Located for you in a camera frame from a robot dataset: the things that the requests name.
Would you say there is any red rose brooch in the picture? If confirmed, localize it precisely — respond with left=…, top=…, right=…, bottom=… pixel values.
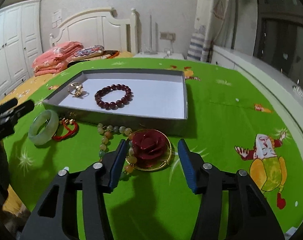
left=132, top=129, right=168, bottom=168

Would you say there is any pale green jade bangle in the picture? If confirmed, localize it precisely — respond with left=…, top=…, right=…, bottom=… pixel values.
left=28, top=109, right=59, bottom=146

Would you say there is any wall power socket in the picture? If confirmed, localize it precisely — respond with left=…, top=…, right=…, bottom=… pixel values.
left=160, top=32, right=175, bottom=42

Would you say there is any white desk lamp stand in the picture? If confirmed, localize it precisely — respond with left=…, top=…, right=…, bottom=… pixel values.
left=142, top=15, right=158, bottom=56

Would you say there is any pink folded quilt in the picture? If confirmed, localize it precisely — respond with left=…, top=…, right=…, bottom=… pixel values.
left=32, top=41, right=84, bottom=76

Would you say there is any red string bracelet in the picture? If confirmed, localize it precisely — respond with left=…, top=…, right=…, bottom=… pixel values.
left=52, top=117, right=80, bottom=142

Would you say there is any gold ring ornament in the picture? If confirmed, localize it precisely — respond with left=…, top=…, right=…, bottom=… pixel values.
left=67, top=82, right=88, bottom=98

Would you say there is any gold bangle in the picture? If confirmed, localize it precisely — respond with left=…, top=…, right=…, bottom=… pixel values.
left=125, top=129, right=173, bottom=172

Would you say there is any yellow floral bedsheet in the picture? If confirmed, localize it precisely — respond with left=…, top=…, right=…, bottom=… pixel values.
left=0, top=51, right=133, bottom=104

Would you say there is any patterned pillow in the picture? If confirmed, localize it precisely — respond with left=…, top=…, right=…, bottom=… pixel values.
left=72, top=45, right=104, bottom=61

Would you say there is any dark red bead bracelet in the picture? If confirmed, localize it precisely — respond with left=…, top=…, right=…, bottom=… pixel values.
left=94, top=83, right=134, bottom=110

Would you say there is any grey shallow tray box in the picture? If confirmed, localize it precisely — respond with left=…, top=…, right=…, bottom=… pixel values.
left=43, top=68, right=188, bottom=136

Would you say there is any multicolour jade bead bracelet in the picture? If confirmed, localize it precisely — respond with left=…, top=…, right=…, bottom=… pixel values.
left=96, top=122, right=137, bottom=175

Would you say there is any white wardrobe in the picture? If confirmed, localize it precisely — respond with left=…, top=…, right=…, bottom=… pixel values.
left=0, top=0, right=43, bottom=100

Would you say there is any green cartoon tablecloth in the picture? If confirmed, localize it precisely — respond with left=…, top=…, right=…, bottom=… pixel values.
left=4, top=58, right=303, bottom=239

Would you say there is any white bed headboard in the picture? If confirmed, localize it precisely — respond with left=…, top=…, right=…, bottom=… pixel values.
left=49, top=7, right=138, bottom=55

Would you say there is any patterned window curtain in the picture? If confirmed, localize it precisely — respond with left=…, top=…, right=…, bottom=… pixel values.
left=187, top=0, right=236, bottom=62

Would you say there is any white nightstand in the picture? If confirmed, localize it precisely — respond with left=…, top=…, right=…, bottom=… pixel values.
left=134, top=51, right=185, bottom=60

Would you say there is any dark striped folded blanket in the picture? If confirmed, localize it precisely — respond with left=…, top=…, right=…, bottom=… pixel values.
left=67, top=50, right=119, bottom=67

